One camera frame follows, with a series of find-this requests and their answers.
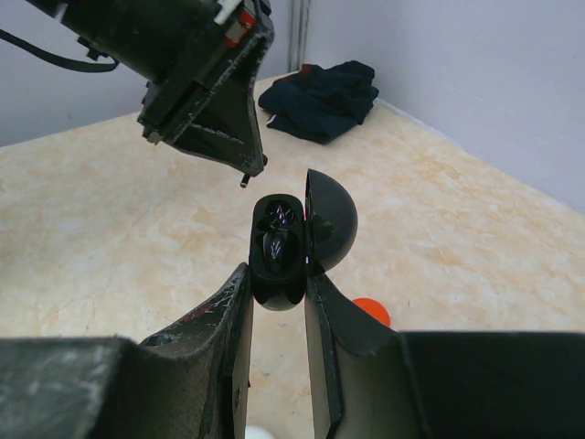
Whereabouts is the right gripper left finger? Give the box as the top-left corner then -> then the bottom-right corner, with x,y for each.
140,263 -> 253,438

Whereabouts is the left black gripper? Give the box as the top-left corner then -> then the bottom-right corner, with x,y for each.
62,1 -> 273,177

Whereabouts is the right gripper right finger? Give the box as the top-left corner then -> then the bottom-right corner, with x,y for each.
304,274 -> 411,438

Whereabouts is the white charging case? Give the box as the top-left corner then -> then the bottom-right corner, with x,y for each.
245,425 -> 273,439

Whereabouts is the orange round charging case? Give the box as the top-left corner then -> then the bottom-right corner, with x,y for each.
353,297 -> 392,327

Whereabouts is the black round charging case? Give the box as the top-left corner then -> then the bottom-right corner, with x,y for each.
249,169 -> 358,311

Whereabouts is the dark crumpled cloth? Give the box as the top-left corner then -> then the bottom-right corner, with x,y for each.
258,60 -> 378,145

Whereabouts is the left aluminium frame post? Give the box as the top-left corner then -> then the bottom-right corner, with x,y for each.
287,0 -> 312,71

